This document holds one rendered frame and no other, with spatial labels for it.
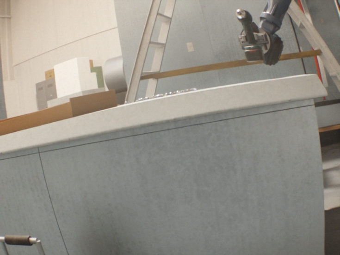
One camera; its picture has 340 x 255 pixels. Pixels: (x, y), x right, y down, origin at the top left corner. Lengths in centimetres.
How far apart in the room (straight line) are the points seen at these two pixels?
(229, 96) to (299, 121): 21
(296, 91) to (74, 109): 67
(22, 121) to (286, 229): 93
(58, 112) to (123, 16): 288
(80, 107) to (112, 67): 773
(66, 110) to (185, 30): 271
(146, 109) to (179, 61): 284
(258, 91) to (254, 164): 20
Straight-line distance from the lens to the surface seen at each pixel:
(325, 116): 388
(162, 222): 132
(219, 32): 395
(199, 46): 399
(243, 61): 312
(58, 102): 761
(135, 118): 121
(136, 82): 327
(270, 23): 224
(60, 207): 144
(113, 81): 915
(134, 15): 420
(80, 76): 753
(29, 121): 152
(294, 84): 115
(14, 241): 121
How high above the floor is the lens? 66
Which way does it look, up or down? 5 degrees down
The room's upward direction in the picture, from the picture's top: 11 degrees counter-clockwise
